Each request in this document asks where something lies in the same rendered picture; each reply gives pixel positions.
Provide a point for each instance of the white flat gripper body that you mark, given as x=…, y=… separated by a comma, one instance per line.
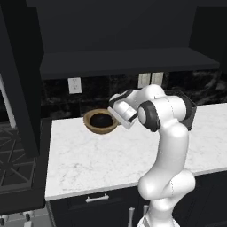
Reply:
x=119, y=117

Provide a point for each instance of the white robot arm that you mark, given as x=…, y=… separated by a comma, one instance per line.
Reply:
x=173, y=147

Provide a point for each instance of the brown wooden bowl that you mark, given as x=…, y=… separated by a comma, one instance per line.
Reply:
x=102, y=127

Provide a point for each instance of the black angular bowl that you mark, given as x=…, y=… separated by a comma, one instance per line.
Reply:
x=191, y=118

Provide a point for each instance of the black cabinet door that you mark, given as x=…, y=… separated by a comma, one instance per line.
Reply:
x=210, y=35
x=20, y=88

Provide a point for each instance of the black drawer front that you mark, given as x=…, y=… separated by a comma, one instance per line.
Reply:
x=118, y=198

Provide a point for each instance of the black cupboard door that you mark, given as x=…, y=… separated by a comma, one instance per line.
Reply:
x=209, y=201
x=97, y=217

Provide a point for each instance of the pale grey slanted panel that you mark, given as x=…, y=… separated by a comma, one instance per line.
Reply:
x=8, y=103

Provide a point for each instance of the black gas hob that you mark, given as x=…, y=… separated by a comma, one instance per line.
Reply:
x=14, y=168

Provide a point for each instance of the silver hob knob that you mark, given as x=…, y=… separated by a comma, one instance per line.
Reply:
x=3, y=220
x=28, y=216

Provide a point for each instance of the white light switch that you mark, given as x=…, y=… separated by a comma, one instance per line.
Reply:
x=157, y=79
x=144, y=80

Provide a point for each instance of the black open wall cabinet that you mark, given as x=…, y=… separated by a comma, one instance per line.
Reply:
x=127, y=63

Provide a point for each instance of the white wall outlet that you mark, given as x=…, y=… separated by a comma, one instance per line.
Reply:
x=74, y=85

